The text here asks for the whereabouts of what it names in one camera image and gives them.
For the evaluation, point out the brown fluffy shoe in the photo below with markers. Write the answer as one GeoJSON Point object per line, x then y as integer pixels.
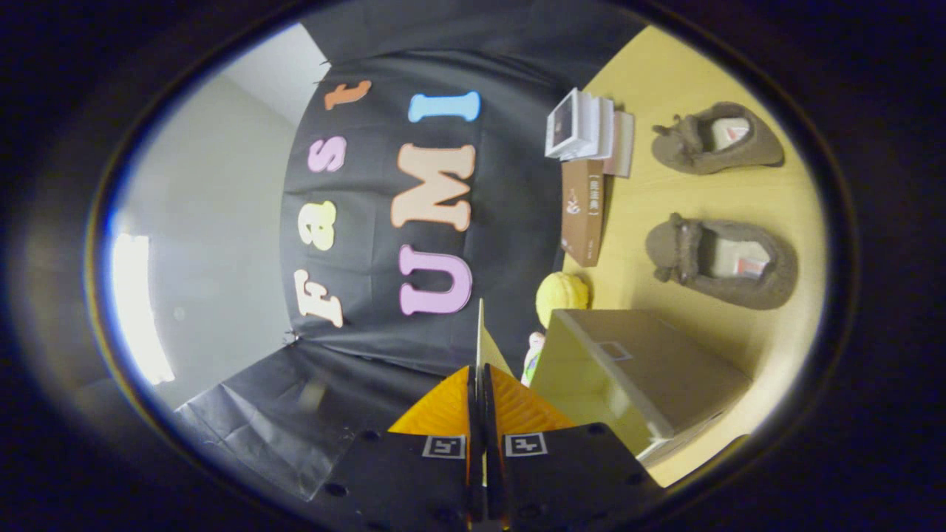
{"type": "Point", "coordinates": [680, 251]}
{"type": "Point", "coordinates": [687, 140]}

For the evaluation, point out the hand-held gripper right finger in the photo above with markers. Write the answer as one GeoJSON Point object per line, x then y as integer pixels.
{"type": "Point", "coordinates": [494, 451]}

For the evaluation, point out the brown book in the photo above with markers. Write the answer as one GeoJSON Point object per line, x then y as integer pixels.
{"type": "Point", "coordinates": [582, 214]}

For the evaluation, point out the beige fabric storage box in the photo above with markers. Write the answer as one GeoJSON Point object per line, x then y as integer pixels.
{"type": "Point", "coordinates": [650, 362]}

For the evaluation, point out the white portrait cover book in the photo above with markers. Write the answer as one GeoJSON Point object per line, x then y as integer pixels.
{"type": "Point", "coordinates": [565, 125]}

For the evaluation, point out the round yellow plush toy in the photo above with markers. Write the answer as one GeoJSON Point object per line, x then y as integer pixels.
{"type": "Point", "coordinates": [562, 292]}

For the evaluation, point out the black backdrop cloth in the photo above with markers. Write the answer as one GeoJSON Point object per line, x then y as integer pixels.
{"type": "Point", "coordinates": [510, 222]}

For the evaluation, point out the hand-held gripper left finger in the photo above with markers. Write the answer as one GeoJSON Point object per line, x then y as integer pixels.
{"type": "Point", "coordinates": [474, 451]}

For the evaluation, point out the pink and green plush toy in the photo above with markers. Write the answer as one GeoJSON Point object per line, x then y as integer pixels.
{"type": "Point", "coordinates": [533, 355]}

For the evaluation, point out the pink covered book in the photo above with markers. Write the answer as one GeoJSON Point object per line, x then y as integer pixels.
{"type": "Point", "coordinates": [624, 148]}

